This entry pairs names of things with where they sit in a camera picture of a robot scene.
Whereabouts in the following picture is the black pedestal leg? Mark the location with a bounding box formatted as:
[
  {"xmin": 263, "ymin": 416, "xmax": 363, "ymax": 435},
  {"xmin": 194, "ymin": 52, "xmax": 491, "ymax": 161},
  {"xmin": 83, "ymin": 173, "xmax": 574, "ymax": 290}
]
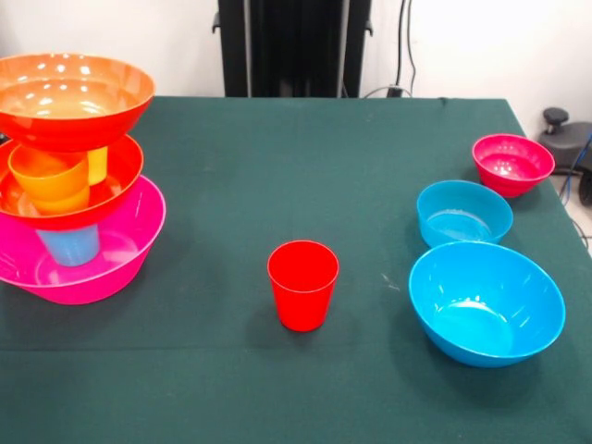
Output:
[{"xmin": 538, "ymin": 107, "xmax": 592, "ymax": 163}]

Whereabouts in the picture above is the orange-red bowl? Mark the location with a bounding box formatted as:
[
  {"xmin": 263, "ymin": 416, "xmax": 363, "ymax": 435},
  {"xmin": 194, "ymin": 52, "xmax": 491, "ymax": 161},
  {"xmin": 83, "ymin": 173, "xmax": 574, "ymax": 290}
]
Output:
[
  {"xmin": 0, "ymin": 133, "xmax": 145, "ymax": 231},
  {"xmin": 0, "ymin": 52, "xmax": 156, "ymax": 154}
]

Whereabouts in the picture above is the blue cable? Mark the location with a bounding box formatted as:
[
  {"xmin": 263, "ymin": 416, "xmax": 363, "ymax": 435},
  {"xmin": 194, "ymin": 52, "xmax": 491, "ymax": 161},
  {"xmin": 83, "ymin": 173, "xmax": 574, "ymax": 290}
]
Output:
[{"xmin": 558, "ymin": 131, "xmax": 592, "ymax": 207}]

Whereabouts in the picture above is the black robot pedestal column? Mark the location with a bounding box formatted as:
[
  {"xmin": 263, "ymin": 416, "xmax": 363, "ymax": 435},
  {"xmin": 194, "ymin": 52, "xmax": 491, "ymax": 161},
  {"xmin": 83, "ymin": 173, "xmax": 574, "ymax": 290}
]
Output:
[{"xmin": 216, "ymin": 0, "xmax": 374, "ymax": 98}]

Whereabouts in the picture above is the small blue bowl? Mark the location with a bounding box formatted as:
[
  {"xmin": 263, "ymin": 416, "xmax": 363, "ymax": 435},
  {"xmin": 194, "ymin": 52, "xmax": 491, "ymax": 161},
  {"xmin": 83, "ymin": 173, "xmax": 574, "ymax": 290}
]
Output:
[{"xmin": 415, "ymin": 179, "xmax": 514, "ymax": 249}]

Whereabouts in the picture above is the dark green tablecloth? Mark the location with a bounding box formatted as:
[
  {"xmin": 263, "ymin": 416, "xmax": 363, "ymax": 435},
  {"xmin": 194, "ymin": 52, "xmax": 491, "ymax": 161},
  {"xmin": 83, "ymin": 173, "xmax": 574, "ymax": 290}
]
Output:
[{"xmin": 0, "ymin": 95, "xmax": 592, "ymax": 444}]

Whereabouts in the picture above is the yellow cup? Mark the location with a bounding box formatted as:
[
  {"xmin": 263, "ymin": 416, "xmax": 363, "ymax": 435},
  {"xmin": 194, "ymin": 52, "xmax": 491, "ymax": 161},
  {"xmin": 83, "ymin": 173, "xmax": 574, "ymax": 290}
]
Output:
[{"xmin": 86, "ymin": 145, "xmax": 109, "ymax": 187}]

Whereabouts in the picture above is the red cup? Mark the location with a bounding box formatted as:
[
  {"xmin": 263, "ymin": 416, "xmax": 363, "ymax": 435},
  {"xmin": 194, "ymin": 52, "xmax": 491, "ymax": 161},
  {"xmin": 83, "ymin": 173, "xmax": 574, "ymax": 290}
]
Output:
[{"xmin": 266, "ymin": 240, "xmax": 340, "ymax": 332}]

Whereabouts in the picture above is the large pink bowl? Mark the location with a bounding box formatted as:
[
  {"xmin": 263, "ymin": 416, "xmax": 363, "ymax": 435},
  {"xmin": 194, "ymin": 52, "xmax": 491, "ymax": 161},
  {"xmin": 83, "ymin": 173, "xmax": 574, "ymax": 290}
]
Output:
[{"xmin": 0, "ymin": 174, "xmax": 167, "ymax": 306}]

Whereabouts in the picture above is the orange cup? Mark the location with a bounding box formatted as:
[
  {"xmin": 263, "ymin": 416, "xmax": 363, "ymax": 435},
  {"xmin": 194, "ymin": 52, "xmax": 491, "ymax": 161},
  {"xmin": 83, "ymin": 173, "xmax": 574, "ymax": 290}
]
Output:
[
  {"xmin": 31, "ymin": 187, "xmax": 92, "ymax": 216},
  {"xmin": 7, "ymin": 143, "xmax": 90, "ymax": 204}
]

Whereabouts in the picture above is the large blue bowl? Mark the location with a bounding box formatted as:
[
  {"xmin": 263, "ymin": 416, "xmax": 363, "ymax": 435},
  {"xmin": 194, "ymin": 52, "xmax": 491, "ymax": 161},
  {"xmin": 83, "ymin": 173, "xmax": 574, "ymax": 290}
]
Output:
[{"xmin": 408, "ymin": 240, "xmax": 567, "ymax": 369}]

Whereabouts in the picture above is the black cable with adapter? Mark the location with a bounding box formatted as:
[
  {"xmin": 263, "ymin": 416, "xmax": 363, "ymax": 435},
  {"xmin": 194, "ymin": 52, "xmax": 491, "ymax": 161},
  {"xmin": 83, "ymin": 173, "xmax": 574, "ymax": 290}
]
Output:
[{"xmin": 364, "ymin": 0, "xmax": 420, "ymax": 99}]

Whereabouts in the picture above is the blue cup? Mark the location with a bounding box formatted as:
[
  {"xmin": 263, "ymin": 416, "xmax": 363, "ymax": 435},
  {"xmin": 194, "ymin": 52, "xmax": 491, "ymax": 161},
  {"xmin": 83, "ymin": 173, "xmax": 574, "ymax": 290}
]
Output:
[{"xmin": 36, "ymin": 224, "xmax": 101, "ymax": 267}]

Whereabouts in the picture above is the small magenta bowl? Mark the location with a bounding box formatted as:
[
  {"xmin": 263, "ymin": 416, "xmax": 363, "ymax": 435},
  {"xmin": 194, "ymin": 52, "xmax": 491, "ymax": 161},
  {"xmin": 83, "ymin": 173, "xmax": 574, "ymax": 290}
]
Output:
[{"xmin": 472, "ymin": 133, "xmax": 556, "ymax": 200}]

